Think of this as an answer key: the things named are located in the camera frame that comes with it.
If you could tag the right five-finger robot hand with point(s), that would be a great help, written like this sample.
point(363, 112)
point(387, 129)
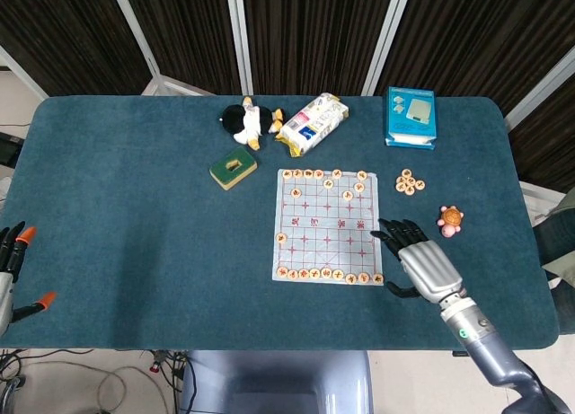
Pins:
point(427, 266)

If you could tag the left five-finger robot hand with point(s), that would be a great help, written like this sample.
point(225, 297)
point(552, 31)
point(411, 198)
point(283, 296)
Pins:
point(5, 293)

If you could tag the wooden Chinese chess piece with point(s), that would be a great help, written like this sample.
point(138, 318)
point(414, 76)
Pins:
point(364, 278)
point(281, 237)
point(400, 187)
point(296, 173)
point(326, 274)
point(282, 272)
point(309, 173)
point(285, 174)
point(351, 278)
point(406, 172)
point(303, 274)
point(292, 274)
point(359, 187)
point(378, 279)
point(400, 179)
point(362, 175)
point(328, 183)
point(315, 274)
point(420, 184)
point(337, 173)
point(338, 275)
point(410, 181)
point(318, 173)
point(409, 190)
point(347, 195)
point(296, 192)

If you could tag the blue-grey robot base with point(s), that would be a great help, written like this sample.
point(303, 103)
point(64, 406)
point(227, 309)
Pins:
point(278, 373)

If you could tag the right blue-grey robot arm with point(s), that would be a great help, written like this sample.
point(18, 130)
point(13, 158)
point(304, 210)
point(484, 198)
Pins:
point(485, 346)

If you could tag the paper Chinese chess board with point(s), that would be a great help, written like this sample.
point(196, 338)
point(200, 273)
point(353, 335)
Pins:
point(314, 252)

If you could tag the blue felt table cover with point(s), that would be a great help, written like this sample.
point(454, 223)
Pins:
point(135, 230)

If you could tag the pink orange turtle toy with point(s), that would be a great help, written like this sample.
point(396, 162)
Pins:
point(450, 218)

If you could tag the black floor device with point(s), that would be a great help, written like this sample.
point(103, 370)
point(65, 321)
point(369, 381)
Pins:
point(6, 149)

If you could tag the blue kitchen scale box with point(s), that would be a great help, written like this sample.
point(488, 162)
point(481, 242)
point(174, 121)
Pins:
point(411, 117)

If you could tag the dark brown partition panel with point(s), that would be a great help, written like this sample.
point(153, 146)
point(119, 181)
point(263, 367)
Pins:
point(314, 28)
point(471, 28)
point(188, 28)
point(552, 140)
point(67, 28)

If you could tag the white yellow snack bag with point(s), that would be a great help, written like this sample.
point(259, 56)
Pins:
point(314, 120)

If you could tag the green yellow sponge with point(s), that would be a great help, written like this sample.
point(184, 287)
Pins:
point(224, 173)

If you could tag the black white penguin plush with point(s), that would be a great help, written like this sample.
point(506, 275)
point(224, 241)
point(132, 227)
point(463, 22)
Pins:
point(236, 117)

